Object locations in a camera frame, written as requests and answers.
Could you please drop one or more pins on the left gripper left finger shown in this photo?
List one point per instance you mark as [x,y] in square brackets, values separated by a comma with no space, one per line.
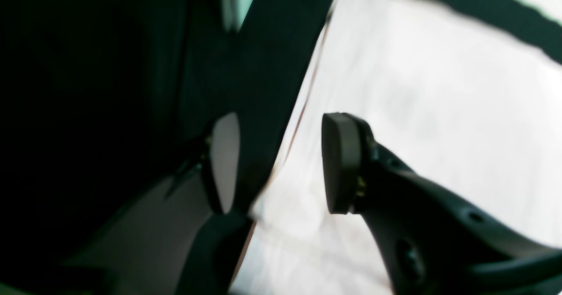
[145,246]

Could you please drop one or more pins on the pink T-shirt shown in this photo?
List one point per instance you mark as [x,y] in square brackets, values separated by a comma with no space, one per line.
[461,102]

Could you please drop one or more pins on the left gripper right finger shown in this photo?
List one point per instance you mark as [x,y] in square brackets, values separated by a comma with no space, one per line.
[432,241]

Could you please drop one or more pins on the black table cloth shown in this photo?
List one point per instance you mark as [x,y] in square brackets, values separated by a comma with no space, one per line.
[101,99]

